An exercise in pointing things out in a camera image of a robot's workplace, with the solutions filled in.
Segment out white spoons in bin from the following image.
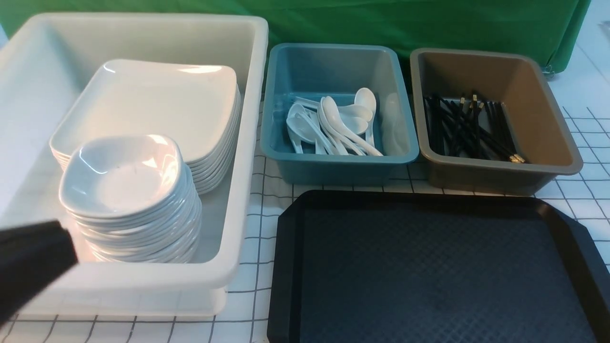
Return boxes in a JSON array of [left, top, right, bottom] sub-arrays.
[[285, 88, 383, 156]]

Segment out large white plastic bin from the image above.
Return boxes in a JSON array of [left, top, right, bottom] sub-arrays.
[[1, 12, 269, 321]]

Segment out large white rectangular plate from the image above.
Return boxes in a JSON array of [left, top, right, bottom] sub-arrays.
[[49, 59, 238, 162]]

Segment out black chopsticks in bin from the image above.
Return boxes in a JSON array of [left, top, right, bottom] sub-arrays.
[[424, 93, 527, 164]]

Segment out stack of white bowls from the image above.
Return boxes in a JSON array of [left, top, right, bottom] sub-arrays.
[[58, 135, 203, 263]]

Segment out brown plastic bin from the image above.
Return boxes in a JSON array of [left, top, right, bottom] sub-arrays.
[[410, 48, 583, 197]]

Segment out stack of white plates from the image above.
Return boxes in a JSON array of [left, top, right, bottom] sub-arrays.
[[49, 82, 241, 194]]

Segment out teal plastic bin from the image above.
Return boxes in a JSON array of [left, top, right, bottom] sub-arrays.
[[260, 43, 420, 186]]

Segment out black serving tray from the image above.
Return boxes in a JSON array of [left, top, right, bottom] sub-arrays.
[[266, 190, 610, 343]]

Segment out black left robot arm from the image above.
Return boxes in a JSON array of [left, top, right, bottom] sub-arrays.
[[0, 220, 78, 325]]

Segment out green cloth backdrop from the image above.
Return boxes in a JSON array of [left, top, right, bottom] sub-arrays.
[[1, 0, 590, 72]]

